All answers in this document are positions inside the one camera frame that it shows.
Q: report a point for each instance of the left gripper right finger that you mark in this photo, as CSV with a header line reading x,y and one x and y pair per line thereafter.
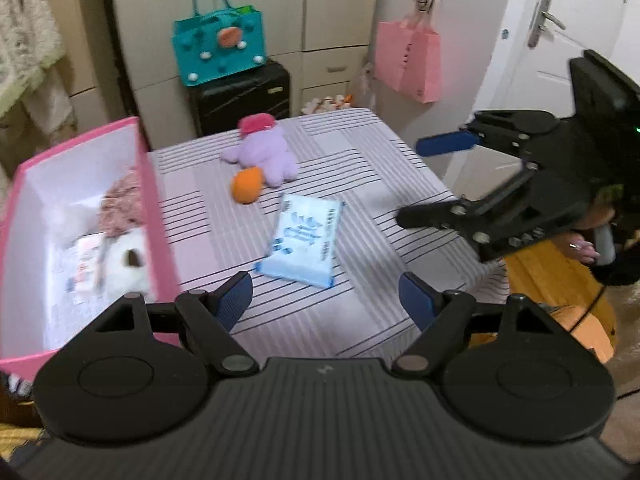
x,y
446,321

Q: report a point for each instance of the orange egg sponge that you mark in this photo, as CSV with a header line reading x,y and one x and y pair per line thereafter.
x,y
246,185

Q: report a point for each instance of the striped tablecloth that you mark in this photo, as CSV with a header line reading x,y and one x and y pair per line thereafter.
x,y
348,155

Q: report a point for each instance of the pink cardboard box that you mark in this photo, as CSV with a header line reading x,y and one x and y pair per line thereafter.
x,y
55,199

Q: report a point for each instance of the teal felt tote bag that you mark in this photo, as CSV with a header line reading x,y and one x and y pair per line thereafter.
x,y
218,44

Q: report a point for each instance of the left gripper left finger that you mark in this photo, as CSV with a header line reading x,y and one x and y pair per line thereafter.
x,y
204,320

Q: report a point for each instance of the pink paper bag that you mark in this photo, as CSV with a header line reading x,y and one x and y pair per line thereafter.
x,y
408,60

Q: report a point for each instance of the purple plush with pink hat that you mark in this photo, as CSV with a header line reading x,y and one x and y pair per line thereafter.
x,y
263,146

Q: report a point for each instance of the white door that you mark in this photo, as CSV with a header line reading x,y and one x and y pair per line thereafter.
x,y
536,39

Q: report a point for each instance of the white panda plush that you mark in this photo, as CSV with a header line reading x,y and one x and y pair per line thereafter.
x,y
125,266

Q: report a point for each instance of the small white tissue pack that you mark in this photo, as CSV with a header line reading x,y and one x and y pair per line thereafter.
x,y
86,256

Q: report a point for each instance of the colourful gift bag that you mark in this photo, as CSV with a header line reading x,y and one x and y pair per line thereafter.
x,y
327,104

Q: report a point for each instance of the black suitcase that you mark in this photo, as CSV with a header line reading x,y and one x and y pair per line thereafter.
x,y
219,105

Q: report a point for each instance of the blue wet wipes pack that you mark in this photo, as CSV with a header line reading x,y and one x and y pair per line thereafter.
x,y
302,246

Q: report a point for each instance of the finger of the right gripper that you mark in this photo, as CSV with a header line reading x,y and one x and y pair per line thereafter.
x,y
533,205
525,134

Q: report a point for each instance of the person right hand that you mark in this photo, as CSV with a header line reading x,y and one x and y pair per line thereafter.
x,y
581,242

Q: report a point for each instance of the beige wardrobe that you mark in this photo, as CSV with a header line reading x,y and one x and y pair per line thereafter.
x,y
142,57

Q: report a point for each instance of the pink floral scrunchie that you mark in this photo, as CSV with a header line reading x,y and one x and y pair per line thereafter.
x,y
121,209

